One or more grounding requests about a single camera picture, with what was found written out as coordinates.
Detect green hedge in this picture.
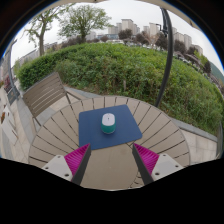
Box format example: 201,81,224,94
17,42,224,134

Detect dark blue mouse pad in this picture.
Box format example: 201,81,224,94
78,104,143,151

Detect distant apartment buildings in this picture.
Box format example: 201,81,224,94
107,18,204,56

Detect beige umbrella canopy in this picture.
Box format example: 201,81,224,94
59,0,201,31

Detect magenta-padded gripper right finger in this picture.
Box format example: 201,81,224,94
131,143,184,186

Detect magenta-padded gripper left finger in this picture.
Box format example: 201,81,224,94
41,143,92,186

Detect brown slatted outdoor chair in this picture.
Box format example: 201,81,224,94
22,71,83,133

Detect thin leaning tree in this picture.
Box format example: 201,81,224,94
24,4,68,57

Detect white and green computer mouse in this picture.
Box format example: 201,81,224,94
101,112,117,135

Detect curved black umbrella pole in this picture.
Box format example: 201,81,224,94
154,8,174,108

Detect round leafy tree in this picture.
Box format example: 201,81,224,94
58,3,113,44

